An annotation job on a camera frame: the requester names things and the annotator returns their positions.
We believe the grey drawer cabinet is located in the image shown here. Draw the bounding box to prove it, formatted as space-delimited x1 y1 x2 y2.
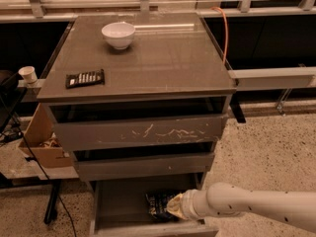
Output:
37 11 238 237

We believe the grey open bottom drawer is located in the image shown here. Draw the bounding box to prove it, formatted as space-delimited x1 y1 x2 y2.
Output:
89 174 219 237

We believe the dark chocolate bar wrapper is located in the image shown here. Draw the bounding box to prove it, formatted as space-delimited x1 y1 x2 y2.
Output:
65 69 105 89

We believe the black floor cable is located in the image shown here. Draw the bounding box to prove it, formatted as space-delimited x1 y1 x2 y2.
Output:
0 92 78 237

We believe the orange cable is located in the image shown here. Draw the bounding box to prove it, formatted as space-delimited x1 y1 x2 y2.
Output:
210 6 230 65

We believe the grey top drawer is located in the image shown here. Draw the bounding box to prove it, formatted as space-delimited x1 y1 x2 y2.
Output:
53 115 228 151

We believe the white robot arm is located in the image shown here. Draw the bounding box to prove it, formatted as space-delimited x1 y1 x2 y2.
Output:
167 183 316 233

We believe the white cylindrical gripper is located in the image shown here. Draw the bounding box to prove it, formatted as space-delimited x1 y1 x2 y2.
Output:
167 190 208 220

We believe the brown cardboard box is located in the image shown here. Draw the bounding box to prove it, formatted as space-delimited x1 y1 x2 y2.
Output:
18 105 72 168

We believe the blue chip bag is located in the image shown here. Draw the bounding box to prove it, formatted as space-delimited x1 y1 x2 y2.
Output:
145 190 178 222

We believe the metal horizontal rail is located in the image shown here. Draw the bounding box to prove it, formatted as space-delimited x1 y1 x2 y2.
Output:
228 66 316 92

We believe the white paper cup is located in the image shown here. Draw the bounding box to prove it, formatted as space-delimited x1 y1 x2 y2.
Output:
18 66 38 84

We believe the grey middle drawer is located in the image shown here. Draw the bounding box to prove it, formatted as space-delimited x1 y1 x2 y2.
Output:
74 153 214 181

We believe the black stand leg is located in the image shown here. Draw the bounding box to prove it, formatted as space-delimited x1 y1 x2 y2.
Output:
43 180 61 225

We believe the white ceramic bowl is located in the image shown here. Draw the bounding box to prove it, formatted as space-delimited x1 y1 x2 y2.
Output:
102 22 135 49

